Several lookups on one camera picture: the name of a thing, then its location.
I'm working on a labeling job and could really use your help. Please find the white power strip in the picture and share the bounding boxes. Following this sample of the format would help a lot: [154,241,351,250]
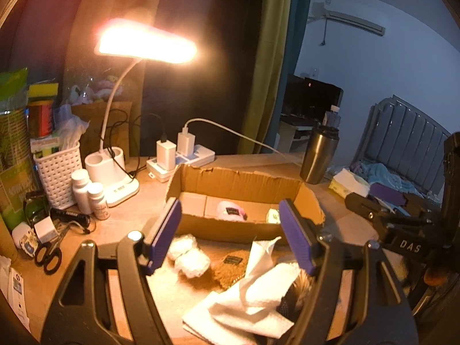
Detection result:
[146,144,215,183]

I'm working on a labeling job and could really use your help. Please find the wall air conditioner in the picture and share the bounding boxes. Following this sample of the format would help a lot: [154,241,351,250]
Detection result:
[311,1,387,37]

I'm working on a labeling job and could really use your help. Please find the black flashlight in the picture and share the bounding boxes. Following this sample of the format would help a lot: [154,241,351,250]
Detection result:
[50,208,91,228]

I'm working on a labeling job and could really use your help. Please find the brown cardboard box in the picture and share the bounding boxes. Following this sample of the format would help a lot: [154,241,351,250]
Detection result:
[165,165,325,245]

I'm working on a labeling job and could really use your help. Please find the white desk lamp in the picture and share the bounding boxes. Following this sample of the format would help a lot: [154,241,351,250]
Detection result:
[84,17,199,208]

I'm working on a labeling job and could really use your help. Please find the white pill bottle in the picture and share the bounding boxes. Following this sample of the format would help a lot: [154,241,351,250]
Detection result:
[87,182,110,221]
[71,169,92,215]

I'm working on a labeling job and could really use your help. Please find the yellow curtain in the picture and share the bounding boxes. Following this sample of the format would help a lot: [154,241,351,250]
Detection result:
[238,0,291,154]

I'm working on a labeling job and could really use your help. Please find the black scissors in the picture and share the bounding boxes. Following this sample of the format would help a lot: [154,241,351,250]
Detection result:
[34,225,70,276]

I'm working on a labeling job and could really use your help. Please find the white charger with black cable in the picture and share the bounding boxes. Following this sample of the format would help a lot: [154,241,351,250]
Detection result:
[157,139,176,171]

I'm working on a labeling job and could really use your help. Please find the black monitor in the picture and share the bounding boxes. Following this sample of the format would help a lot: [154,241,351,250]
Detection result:
[281,74,343,120]

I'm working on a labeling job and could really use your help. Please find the brown fuzzy sock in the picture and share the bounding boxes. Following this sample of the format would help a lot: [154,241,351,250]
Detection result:
[212,249,250,290]

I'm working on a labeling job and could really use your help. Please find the white woven basket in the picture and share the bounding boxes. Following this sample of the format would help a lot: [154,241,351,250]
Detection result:
[34,143,83,210]

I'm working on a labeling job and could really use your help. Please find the white mask package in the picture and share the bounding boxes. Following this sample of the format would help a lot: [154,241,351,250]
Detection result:
[0,256,30,332]

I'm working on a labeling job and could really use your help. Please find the white towel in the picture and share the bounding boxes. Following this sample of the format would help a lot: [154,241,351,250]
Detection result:
[183,238,311,344]

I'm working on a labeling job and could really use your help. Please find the tissue box on table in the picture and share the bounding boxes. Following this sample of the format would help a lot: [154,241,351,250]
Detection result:
[329,168,370,199]

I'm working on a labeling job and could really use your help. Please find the yellow tissue pocket pack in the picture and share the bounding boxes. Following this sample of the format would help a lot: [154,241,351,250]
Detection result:
[266,208,281,224]

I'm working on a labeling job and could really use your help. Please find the clear water bottle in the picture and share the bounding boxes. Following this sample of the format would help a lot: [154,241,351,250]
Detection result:
[323,105,341,129]

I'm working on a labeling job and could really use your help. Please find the brown paper bag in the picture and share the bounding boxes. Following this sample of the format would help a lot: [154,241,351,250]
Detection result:
[72,101,132,161]

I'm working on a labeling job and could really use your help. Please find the blue bed blanket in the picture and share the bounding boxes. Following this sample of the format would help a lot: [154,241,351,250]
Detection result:
[350,161,423,197]

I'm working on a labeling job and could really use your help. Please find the white cotton balls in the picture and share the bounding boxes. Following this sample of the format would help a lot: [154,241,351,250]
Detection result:
[167,234,210,279]

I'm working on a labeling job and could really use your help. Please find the pink fuzzy sock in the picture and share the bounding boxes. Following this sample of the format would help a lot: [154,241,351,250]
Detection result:
[217,201,247,221]

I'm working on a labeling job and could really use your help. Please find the packaged paper cups green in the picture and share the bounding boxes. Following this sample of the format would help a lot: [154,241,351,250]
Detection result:
[0,68,40,231]

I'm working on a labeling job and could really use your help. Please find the grey dotted sock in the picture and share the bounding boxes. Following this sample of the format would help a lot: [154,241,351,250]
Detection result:
[276,293,302,322]

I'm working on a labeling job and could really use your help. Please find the red can yellow lid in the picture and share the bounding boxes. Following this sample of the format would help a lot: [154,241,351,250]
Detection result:
[27,83,58,139]

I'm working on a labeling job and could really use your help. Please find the steel travel tumbler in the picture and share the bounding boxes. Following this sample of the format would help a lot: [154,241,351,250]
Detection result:
[300,125,339,185]

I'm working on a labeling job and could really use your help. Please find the teal curtain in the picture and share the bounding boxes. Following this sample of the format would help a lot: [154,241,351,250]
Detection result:
[264,0,310,147]

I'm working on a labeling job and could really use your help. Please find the grey padded headboard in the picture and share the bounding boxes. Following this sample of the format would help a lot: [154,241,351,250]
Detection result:
[353,95,451,195]

